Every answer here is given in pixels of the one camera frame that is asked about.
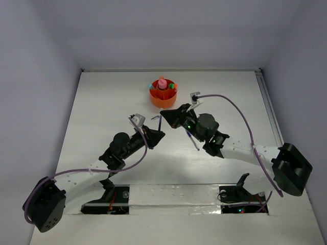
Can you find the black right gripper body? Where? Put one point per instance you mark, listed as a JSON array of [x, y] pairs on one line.
[[188, 122]]

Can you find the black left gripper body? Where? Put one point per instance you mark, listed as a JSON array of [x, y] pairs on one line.
[[136, 141]]

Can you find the purple gel pen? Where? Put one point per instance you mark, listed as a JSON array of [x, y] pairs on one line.
[[159, 123]]

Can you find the blue ballpoint pen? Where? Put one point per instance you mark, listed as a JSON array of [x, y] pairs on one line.
[[193, 141]]

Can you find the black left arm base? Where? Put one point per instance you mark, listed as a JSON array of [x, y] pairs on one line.
[[114, 201]]

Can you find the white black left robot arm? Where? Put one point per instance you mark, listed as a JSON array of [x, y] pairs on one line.
[[50, 197]]

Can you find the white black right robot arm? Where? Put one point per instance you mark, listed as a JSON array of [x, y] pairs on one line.
[[284, 167]]

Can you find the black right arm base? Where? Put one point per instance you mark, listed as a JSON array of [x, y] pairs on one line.
[[235, 199]]

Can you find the orange round divided organizer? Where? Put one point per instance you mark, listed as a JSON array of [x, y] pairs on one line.
[[163, 98]]

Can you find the pink capped sticker bottle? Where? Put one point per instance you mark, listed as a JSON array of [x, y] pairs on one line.
[[162, 84]]

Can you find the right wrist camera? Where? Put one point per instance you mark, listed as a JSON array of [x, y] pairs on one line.
[[195, 101]]

